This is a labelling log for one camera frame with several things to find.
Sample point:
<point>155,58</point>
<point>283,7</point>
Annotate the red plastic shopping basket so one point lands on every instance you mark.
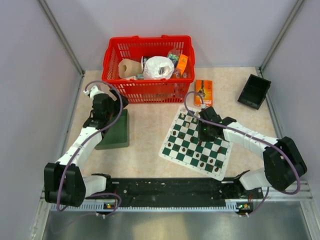
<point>136,88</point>

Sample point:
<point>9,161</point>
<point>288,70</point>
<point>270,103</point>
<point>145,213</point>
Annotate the black plastic bin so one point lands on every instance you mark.
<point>254,92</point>

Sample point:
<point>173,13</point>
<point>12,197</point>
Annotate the orange small carton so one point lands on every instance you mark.
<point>182,63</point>

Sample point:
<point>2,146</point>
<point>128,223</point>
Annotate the white wrapped paper roll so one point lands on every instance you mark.
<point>157,68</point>

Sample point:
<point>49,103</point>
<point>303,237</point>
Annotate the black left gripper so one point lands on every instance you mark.
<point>117,103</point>

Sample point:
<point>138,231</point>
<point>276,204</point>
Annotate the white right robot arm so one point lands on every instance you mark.
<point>282,162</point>

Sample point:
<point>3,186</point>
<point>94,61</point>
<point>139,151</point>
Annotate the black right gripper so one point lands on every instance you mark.
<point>201,136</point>

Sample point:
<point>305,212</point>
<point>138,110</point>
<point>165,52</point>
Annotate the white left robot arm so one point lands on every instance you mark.
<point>64,184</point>

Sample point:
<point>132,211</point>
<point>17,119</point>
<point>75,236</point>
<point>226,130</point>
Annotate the green white chess mat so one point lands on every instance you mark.
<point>180,146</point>

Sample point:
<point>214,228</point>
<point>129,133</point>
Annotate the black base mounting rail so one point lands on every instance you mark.
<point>179,192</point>

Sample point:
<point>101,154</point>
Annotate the brown toilet paper roll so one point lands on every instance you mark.
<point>128,68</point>

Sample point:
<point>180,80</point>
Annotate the metal frame rail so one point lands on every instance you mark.
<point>60,35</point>

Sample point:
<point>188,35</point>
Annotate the orange razor box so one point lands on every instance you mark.
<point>205,89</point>

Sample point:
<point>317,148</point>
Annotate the green plastic tray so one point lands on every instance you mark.
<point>117,136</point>

